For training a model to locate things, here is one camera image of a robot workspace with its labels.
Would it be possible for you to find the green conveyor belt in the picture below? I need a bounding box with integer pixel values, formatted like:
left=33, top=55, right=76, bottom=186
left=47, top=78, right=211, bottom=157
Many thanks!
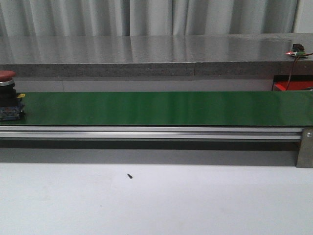
left=21, top=91, right=313, bottom=127

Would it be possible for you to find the grey stone shelf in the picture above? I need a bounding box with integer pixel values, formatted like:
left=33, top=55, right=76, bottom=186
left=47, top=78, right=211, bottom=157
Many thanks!
left=0, top=33, right=313, bottom=77

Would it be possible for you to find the red plastic tray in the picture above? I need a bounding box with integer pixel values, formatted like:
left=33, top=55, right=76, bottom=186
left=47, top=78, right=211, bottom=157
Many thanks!
left=272, top=81, right=313, bottom=91

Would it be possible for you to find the small green circuit board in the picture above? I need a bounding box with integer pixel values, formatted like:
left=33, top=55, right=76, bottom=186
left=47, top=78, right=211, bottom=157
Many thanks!
left=286, top=51, right=308, bottom=58

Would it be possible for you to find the small black connector block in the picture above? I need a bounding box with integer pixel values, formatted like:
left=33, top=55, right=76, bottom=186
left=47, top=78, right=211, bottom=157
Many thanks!
left=292, top=43, right=304, bottom=52

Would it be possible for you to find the grey curtain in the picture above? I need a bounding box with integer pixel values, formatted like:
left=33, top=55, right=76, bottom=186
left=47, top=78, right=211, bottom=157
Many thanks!
left=0, top=0, right=313, bottom=36

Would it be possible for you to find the aluminium conveyor frame rail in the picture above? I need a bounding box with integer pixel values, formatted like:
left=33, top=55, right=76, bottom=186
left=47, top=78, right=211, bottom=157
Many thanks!
left=0, top=126, right=313, bottom=141

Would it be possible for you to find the red and black wire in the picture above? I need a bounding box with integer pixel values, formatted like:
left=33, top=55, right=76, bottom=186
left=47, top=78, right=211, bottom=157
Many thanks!
left=286, top=52, right=313, bottom=90

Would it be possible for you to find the steel conveyor support bracket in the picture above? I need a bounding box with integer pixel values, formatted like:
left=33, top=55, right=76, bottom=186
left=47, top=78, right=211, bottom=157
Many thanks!
left=296, top=128, right=313, bottom=168

